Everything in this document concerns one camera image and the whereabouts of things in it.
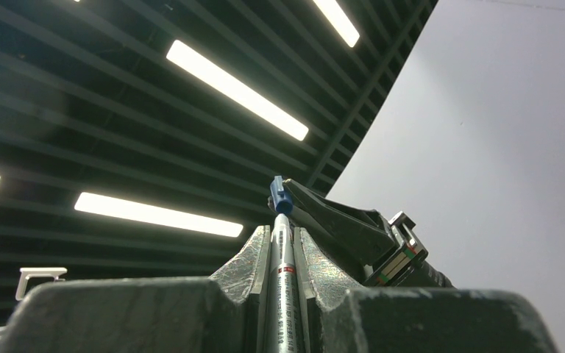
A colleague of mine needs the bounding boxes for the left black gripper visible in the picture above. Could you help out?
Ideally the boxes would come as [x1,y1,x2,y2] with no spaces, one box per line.
[282,179,428,287]

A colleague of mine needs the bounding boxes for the white whiteboard marker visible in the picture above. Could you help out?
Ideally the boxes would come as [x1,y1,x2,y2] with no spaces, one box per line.
[263,214,305,352]

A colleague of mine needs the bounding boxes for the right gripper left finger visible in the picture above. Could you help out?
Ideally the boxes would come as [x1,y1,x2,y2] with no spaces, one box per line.
[0,226,270,352]

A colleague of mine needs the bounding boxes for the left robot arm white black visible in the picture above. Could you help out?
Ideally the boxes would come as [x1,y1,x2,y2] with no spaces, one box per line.
[269,179,452,288]

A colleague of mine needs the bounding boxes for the blue marker cap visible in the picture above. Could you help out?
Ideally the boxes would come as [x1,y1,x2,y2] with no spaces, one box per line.
[269,175,294,215]

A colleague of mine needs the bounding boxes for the long ceiling light strip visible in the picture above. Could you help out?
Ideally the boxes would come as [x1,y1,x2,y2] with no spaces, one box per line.
[166,40,309,141]

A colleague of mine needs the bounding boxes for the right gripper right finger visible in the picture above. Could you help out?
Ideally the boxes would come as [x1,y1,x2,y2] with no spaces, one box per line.
[295,228,558,352]

